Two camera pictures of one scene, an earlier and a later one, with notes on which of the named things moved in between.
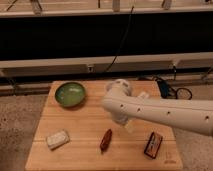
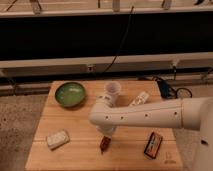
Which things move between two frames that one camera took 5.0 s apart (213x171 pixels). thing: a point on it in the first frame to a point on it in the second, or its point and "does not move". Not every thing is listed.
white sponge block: x=58 y=139 does not move
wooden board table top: x=76 y=133 does not move
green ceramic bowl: x=69 y=94 does not move
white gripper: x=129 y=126 to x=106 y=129
